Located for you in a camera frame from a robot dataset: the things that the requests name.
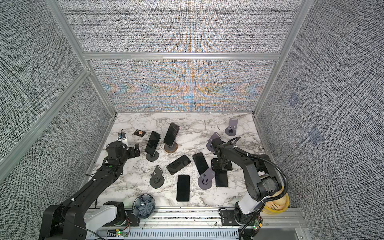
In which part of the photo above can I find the purple case phone wooden stand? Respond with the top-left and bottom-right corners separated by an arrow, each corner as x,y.
164,123 -> 180,147

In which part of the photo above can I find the front left grey stand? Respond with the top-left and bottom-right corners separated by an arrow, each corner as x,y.
150,165 -> 165,189

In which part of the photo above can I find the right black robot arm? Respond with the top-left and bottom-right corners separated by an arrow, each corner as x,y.
208,137 -> 289,225

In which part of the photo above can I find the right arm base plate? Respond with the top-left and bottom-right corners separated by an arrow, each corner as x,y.
218,208 -> 263,226

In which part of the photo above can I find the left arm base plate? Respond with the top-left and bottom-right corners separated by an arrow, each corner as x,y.
104,210 -> 141,228

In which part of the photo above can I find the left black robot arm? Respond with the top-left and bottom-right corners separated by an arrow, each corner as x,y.
39,141 -> 140,240

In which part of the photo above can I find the front right purple stand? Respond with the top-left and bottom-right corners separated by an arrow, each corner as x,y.
198,168 -> 215,190

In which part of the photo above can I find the blue case phone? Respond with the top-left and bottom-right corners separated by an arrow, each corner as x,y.
193,153 -> 209,175

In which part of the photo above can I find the far right purple stand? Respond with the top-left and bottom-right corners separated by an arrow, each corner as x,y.
225,118 -> 238,136

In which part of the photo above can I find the yellow bamboo steamer basket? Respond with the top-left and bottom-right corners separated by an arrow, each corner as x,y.
262,194 -> 290,215

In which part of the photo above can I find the middle purple phone stand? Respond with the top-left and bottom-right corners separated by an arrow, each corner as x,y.
206,131 -> 222,152

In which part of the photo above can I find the wooden base phone stand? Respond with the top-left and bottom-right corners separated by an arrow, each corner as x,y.
164,142 -> 178,153

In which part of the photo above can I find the left grey phone stand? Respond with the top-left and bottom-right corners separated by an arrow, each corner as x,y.
146,151 -> 160,162

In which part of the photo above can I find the small black snack packet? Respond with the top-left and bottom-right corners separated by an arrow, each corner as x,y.
133,129 -> 146,138

